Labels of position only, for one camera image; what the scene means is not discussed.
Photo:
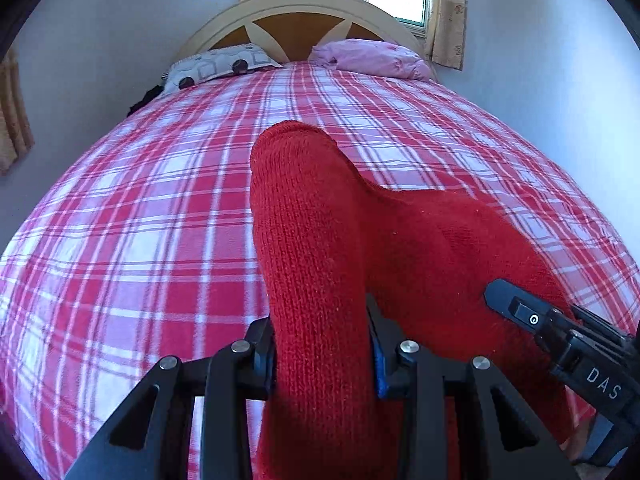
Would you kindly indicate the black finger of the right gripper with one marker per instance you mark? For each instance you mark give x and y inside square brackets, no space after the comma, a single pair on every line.
[528,312]

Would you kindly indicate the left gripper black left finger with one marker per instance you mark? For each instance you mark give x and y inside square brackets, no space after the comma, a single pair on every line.
[187,416]

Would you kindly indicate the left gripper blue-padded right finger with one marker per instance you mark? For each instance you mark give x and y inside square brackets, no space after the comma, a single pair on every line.
[460,420]

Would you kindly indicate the red knitted sweater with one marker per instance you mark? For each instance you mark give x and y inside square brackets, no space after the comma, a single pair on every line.
[326,240]

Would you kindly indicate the red white plaid bedspread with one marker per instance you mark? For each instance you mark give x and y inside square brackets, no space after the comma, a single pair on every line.
[145,246]

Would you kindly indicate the yellow curtain centre right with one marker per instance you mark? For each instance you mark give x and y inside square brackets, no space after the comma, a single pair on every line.
[445,32]

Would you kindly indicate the pink pillow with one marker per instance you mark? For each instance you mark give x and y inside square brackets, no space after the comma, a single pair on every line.
[371,57]

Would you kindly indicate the yellow curtain side window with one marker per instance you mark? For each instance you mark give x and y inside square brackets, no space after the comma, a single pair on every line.
[15,134]

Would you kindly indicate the cream wooden headboard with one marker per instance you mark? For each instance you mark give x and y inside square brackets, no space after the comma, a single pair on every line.
[287,30]

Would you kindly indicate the white black patterned pillow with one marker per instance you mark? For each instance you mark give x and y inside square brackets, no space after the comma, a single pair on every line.
[214,64]

